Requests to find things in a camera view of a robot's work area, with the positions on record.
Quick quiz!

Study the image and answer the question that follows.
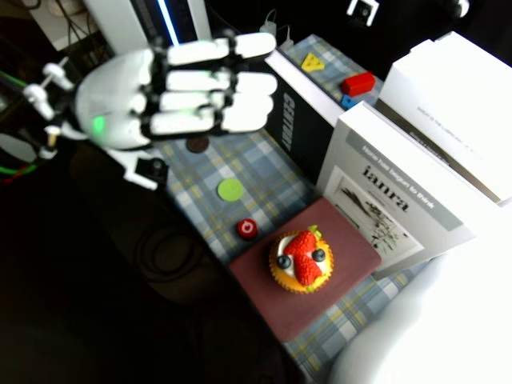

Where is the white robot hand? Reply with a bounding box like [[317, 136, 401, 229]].
[[74, 31, 279, 191]]

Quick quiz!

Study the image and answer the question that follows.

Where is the black box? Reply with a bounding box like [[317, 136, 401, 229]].
[[264, 50, 340, 186]]

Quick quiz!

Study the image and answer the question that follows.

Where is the white ianra box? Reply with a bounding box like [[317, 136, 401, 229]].
[[315, 100, 479, 281]]

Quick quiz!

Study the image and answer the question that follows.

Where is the large white box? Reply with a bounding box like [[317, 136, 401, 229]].
[[375, 30, 512, 206]]

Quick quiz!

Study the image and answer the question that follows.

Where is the white pillar with blue light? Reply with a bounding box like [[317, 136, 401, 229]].
[[82, 0, 213, 57]]

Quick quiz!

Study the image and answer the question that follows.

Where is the white cabinet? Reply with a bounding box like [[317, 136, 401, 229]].
[[23, 0, 95, 52]]

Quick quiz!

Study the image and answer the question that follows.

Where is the brown round disc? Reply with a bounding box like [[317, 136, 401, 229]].
[[186, 135, 211, 154]]

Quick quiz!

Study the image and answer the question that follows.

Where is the green round disc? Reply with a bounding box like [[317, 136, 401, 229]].
[[217, 178, 245, 203]]

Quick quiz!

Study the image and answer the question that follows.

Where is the blue plaid tablecloth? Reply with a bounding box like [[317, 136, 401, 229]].
[[158, 34, 425, 383]]

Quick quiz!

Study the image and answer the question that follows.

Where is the white power adapter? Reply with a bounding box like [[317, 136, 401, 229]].
[[258, 10, 295, 51]]

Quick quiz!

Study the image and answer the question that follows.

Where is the red round button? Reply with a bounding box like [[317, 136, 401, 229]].
[[235, 218, 259, 242]]

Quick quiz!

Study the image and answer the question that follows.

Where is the yellow triangle block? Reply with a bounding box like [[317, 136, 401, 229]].
[[300, 54, 325, 73]]

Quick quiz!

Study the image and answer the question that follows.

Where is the red rectangular block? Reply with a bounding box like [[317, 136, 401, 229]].
[[341, 71, 377, 97]]

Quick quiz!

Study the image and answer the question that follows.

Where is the toy strawberry cupcake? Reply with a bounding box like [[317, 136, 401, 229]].
[[268, 224, 335, 295]]

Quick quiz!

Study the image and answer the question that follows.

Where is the maroon rectangular mat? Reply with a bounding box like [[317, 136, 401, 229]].
[[228, 198, 383, 344]]

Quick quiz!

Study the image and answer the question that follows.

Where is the white rounded robot shell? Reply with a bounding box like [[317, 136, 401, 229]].
[[327, 199, 512, 384]]

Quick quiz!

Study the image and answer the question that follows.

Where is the white bracket with lens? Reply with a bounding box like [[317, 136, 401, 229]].
[[346, 0, 381, 27]]

